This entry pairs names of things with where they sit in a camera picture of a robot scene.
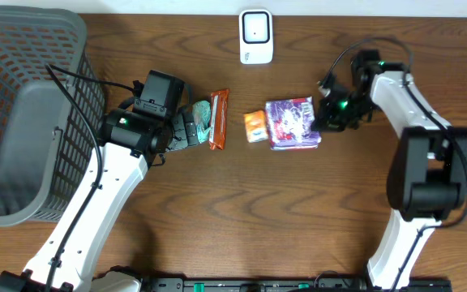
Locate orange snack bar wrapper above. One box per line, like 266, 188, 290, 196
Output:
208, 89, 229, 150

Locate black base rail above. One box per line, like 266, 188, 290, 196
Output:
91, 265, 453, 292

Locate teal snack packet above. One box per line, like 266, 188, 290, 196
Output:
192, 101, 212, 144

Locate white barcode scanner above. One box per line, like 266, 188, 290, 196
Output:
238, 9, 274, 65

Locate purple white snack package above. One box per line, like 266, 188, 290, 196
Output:
265, 97, 321, 151

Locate grey plastic shopping basket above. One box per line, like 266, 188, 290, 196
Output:
0, 6, 106, 226

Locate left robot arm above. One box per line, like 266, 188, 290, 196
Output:
0, 106, 198, 291

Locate small orange tissue pack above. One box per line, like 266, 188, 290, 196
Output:
244, 110, 268, 143

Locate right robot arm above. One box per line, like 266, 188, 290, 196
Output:
311, 49, 467, 291

